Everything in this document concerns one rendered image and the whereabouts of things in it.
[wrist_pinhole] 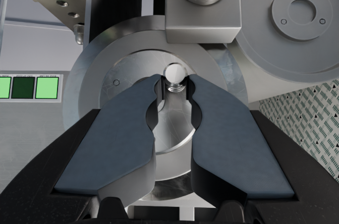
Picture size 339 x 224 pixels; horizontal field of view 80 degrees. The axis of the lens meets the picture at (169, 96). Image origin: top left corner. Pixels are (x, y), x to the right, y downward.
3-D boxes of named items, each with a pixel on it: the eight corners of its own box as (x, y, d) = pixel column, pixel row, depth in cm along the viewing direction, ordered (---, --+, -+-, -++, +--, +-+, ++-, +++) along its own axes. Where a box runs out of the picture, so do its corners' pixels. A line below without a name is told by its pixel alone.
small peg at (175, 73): (187, 86, 11) (162, 85, 11) (185, 93, 14) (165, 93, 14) (188, 61, 11) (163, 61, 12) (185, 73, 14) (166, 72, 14)
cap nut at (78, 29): (85, 24, 50) (84, 42, 49) (91, 31, 53) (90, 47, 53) (70, 24, 50) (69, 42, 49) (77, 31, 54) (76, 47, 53)
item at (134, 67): (77, 85, 14) (166, 28, 15) (89, 89, 16) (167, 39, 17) (132, 177, 13) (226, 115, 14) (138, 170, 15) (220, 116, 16)
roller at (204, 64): (226, 26, 16) (233, 181, 14) (195, 86, 42) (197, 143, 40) (80, 31, 16) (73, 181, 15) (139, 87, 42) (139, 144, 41)
